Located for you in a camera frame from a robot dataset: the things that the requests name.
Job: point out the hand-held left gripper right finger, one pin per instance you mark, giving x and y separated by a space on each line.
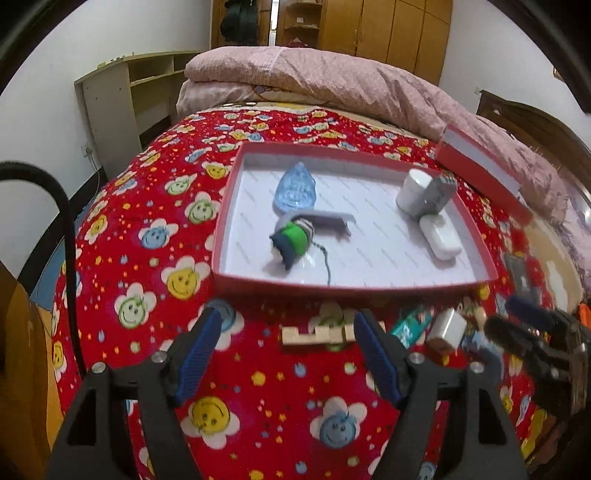
378 355

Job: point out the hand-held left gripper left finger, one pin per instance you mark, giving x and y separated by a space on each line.
198 355

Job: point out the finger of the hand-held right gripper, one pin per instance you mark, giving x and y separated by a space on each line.
517 344
528 310

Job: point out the green patterned lighter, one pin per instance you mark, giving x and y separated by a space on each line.
408 327

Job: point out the small white cube charger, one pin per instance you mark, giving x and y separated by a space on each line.
445 330

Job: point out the wooden puzzle block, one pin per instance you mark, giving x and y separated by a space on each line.
304 336

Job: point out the red cardboard box tray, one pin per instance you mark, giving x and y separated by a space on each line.
369 249

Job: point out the white earbuds case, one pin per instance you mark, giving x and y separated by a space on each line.
441 235

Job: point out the grey plastic bracket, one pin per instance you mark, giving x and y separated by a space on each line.
332 221

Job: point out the green and blue toy figure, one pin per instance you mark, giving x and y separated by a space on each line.
293 237

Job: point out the white jar with orange label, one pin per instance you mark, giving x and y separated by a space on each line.
411 194

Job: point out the clear blue teardrop plastic piece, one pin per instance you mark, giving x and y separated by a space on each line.
295 189

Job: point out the black smartphone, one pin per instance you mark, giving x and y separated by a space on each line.
519 277

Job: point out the beige printed bedsheet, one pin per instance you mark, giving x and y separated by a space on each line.
554 249

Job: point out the red cardboard box lid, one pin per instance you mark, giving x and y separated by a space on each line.
485 170

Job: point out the red smiley flower blanket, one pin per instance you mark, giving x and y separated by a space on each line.
161 207

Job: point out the brown wooden cabinet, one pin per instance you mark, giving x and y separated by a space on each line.
23 369

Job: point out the dark wooden headboard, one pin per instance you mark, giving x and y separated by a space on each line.
540 124

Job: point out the pink checked pillow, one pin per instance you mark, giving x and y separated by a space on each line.
207 99

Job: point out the beige wooden shelf unit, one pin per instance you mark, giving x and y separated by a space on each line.
106 106

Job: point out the pink quilt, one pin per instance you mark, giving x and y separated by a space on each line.
346 74

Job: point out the brown wooden wardrobe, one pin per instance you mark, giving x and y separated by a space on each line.
392 27

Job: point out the dark green coat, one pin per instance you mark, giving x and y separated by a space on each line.
238 23

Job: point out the wooden corner shelf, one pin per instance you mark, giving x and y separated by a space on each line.
302 23

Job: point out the white wall socket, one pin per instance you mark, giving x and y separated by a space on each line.
87 151

